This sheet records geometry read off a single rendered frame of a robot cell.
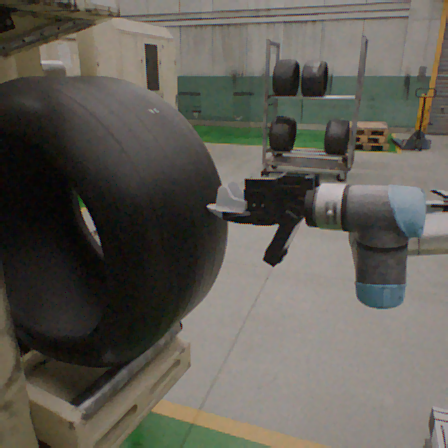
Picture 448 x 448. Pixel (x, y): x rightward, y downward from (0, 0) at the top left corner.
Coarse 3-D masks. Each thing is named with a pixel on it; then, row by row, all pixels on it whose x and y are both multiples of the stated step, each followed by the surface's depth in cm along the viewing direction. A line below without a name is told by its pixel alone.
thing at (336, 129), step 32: (288, 64) 572; (320, 64) 558; (288, 96) 590; (320, 96) 575; (352, 96) 585; (288, 128) 595; (352, 128) 557; (288, 160) 638; (320, 160) 636; (352, 160) 626
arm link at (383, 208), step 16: (352, 192) 61; (368, 192) 60; (384, 192) 59; (400, 192) 58; (416, 192) 57; (352, 208) 60; (368, 208) 59; (384, 208) 58; (400, 208) 57; (416, 208) 56; (352, 224) 61; (368, 224) 59; (384, 224) 58; (400, 224) 57; (416, 224) 56; (368, 240) 60; (384, 240) 59; (400, 240) 59
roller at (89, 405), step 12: (180, 324) 101; (168, 336) 97; (156, 348) 93; (132, 360) 87; (144, 360) 89; (108, 372) 83; (120, 372) 84; (132, 372) 86; (96, 384) 80; (108, 384) 81; (120, 384) 83; (84, 396) 77; (96, 396) 78; (108, 396) 81; (84, 408) 76; (96, 408) 78
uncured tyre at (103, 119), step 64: (0, 128) 69; (64, 128) 64; (128, 128) 67; (192, 128) 82; (0, 192) 100; (64, 192) 110; (128, 192) 63; (192, 192) 73; (0, 256) 101; (64, 256) 113; (128, 256) 65; (192, 256) 73; (64, 320) 100; (128, 320) 70
